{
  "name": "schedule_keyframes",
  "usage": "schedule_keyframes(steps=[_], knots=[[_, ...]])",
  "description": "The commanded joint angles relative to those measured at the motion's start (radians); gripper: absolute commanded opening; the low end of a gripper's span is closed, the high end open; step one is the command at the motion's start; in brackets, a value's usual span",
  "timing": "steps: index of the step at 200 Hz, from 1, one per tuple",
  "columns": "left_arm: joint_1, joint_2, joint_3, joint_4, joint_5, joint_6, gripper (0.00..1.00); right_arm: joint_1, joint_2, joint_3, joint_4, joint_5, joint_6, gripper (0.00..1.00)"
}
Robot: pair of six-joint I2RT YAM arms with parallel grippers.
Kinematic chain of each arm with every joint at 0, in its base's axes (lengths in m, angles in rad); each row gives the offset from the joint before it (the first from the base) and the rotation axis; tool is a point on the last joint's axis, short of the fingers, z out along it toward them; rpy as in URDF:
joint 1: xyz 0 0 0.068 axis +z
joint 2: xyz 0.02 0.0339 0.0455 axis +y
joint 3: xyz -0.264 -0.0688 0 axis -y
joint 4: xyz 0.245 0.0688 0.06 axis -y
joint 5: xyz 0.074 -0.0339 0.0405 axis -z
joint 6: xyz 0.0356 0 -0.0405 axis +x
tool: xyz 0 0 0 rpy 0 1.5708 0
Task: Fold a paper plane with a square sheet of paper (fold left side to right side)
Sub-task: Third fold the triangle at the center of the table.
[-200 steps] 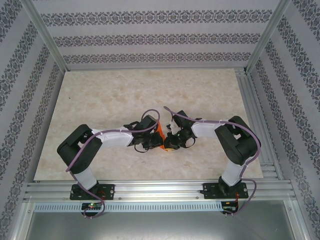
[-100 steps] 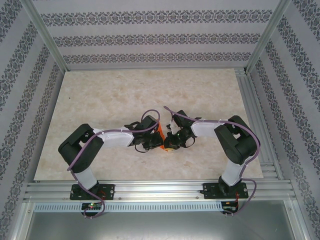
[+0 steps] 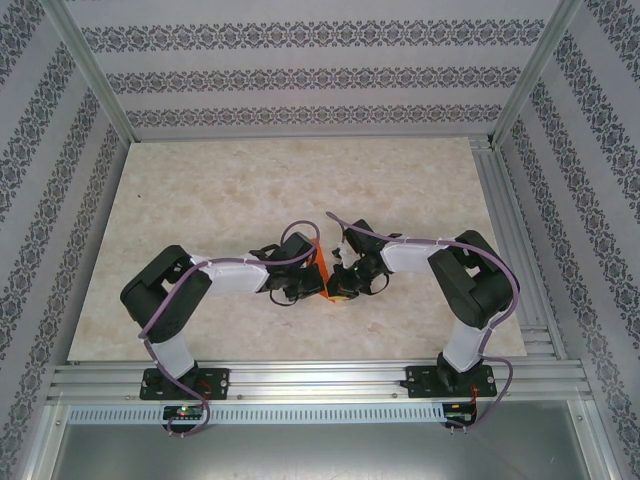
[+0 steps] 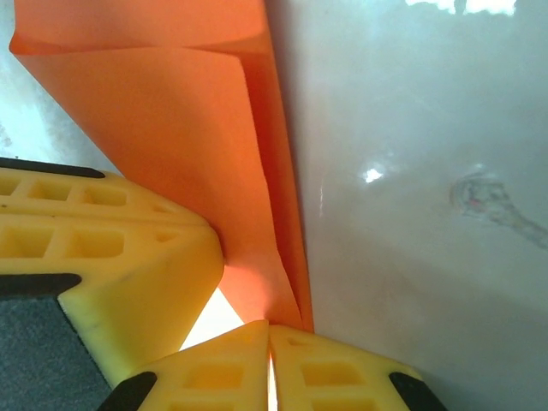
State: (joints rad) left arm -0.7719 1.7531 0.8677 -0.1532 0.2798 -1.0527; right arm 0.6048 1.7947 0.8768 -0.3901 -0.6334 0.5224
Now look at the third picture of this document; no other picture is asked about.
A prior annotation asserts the orange paper sheet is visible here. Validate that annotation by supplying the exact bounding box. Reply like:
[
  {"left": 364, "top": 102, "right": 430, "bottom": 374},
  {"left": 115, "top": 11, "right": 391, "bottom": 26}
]
[{"left": 308, "top": 238, "right": 337, "bottom": 305}]

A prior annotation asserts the grey metal panel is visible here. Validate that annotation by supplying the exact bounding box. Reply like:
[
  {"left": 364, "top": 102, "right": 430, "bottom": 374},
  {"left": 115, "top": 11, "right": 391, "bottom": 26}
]
[{"left": 49, "top": 424, "right": 611, "bottom": 480}]

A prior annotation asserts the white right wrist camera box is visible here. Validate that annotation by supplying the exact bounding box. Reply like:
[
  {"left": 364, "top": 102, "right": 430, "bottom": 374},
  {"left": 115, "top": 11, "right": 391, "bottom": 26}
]
[{"left": 332, "top": 240, "right": 356, "bottom": 266}]

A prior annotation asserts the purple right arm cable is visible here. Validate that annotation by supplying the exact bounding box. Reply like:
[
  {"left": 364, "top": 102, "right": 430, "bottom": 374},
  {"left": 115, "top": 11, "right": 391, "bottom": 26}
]
[{"left": 325, "top": 211, "right": 520, "bottom": 435}]

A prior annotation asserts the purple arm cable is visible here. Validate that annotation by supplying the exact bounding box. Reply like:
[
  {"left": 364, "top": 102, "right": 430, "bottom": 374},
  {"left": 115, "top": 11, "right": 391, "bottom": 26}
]
[
  {"left": 139, "top": 219, "right": 322, "bottom": 439},
  {"left": 325, "top": 211, "right": 520, "bottom": 435}
]

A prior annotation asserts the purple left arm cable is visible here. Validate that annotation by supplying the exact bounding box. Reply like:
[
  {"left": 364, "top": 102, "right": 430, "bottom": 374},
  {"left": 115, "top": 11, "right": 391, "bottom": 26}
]
[{"left": 139, "top": 219, "right": 322, "bottom": 439}]

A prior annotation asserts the long aluminium mounting rail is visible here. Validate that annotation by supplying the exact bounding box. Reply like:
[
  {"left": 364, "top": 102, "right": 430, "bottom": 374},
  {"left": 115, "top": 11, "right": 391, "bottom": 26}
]
[{"left": 47, "top": 357, "right": 594, "bottom": 404}]

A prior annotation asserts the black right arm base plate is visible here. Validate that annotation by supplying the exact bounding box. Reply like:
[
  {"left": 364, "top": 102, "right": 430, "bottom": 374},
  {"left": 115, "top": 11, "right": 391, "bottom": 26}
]
[{"left": 404, "top": 364, "right": 499, "bottom": 400}]

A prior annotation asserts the slotted grey cable duct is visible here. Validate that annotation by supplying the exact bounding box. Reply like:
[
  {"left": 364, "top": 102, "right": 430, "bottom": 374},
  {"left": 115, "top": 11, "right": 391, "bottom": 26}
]
[{"left": 67, "top": 403, "right": 449, "bottom": 425}]

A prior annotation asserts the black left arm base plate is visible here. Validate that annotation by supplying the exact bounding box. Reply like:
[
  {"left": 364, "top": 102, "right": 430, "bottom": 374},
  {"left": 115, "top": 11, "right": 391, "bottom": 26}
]
[{"left": 138, "top": 367, "right": 231, "bottom": 401}]

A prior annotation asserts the aluminium side rail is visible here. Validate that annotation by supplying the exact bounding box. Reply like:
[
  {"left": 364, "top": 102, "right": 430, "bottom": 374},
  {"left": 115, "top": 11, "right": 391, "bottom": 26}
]
[{"left": 469, "top": 135, "right": 570, "bottom": 362}]

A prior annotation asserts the aluminium frame post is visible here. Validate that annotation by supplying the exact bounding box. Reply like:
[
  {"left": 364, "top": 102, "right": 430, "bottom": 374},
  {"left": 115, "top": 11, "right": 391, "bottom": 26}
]
[
  {"left": 487, "top": 0, "right": 586, "bottom": 149},
  {"left": 44, "top": 0, "right": 139, "bottom": 146}
]

